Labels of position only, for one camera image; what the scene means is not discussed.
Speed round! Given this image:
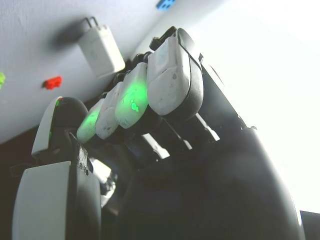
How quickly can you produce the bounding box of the white and black left hand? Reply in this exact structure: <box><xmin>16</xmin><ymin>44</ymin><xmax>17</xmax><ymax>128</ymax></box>
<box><xmin>11</xmin><ymin>26</ymin><xmax>307</xmax><ymax>240</ymax></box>

